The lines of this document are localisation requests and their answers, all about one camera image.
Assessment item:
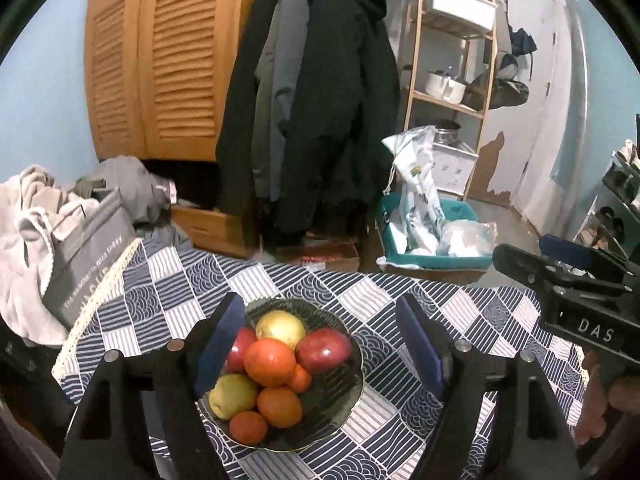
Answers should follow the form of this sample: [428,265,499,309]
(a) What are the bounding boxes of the red apple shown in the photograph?
[295,328,353,372]
[225,327,258,375]

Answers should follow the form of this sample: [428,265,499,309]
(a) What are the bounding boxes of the large black coat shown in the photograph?
[275,0,401,236]

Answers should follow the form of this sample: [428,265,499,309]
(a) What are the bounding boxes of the person's right hand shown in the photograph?
[575,350,640,443]

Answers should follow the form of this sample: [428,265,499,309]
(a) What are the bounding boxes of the slim black coat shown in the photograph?
[216,0,286,216]

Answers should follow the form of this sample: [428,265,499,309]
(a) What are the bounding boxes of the metal pot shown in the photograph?
[432,120,462,145]

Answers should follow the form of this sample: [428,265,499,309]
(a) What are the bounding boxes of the white door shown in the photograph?
[492,0,558,211]

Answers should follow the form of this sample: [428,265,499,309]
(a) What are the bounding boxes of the glass bowl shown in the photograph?
[197,297,365,452]

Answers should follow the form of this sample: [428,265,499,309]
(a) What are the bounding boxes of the grey leaning board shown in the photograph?
[549,0,591,191]

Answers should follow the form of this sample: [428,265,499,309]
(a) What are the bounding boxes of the white printed bag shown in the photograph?
[382,125,446,256]

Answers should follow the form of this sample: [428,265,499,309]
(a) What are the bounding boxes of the yellow apple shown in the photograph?
[207,373,260,421]

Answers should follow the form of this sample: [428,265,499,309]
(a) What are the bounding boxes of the white perforated basket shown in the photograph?
[432,141,478,196]

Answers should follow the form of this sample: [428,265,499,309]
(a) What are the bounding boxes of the dark hanging umbrella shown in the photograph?
[507,25,538,61]

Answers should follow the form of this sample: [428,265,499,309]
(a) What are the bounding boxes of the wooden shelf rack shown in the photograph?
[402,0,501,201]

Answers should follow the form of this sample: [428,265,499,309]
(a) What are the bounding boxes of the cardboard box with red print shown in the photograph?
[272,240,361,272]

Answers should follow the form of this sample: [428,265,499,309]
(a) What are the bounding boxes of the plain cardboard box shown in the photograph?
[377,255,493,286]

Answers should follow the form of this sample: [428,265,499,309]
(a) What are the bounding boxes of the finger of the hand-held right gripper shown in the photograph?
[492,243,626,296]
[539,234,640,281]

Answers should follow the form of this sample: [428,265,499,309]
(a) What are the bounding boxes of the grey coat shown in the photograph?
[252,0,311,206]

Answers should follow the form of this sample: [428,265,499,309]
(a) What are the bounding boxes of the beige cloth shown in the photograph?
[0,164,101,348]

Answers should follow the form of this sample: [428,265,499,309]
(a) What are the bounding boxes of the blue white patterned tablecloth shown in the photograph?
[52,237,588,480]

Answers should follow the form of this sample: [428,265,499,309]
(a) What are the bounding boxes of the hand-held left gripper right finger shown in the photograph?
[395,292,583,480]

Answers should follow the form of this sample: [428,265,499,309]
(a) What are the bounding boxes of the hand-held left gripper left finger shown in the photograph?
[59,291,247,480]

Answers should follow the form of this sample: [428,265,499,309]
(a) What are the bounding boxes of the yellow pear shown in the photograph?
[256,310,307,351]

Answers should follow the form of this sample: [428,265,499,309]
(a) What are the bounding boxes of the grey tote bag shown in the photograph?
[42,187,138,331]

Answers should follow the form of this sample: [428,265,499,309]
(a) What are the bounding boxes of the orange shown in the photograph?
[257,386,303,429]
[244,338,297,388]

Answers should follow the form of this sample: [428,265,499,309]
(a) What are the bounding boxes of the wooden drawer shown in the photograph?
[170,202,261,258]

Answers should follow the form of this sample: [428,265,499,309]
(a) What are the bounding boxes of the clear plastic bag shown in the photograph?
[437,220,496,258]

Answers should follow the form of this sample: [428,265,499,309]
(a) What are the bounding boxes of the group of shoes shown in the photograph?
[582,140,640,251]

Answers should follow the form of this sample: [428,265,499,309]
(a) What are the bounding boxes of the dark hanging bags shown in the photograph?
[470,52,530,111]

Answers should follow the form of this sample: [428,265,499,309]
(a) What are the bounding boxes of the dark cloth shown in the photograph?
[0,317,68,406]

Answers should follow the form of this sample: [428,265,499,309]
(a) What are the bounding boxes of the small tangerine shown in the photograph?
[287,364,313,394]
[229,411,269,446]

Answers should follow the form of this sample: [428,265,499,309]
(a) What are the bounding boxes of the teal box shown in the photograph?
[376,195,496,271]

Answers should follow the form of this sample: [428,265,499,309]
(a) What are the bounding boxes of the shoe rack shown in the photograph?
[572,152,640,261]

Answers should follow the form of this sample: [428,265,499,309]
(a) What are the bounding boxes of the white storage bin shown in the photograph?
[431,0,498,31]

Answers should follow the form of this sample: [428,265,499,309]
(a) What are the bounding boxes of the white pot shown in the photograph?
[425,69,468,103]

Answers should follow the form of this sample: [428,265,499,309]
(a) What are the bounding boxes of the grey clothes pile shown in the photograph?
[75,156,193,251]

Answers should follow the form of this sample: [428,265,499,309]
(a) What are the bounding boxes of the wooden louvered wardrobe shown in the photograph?
[84,0,276,163]

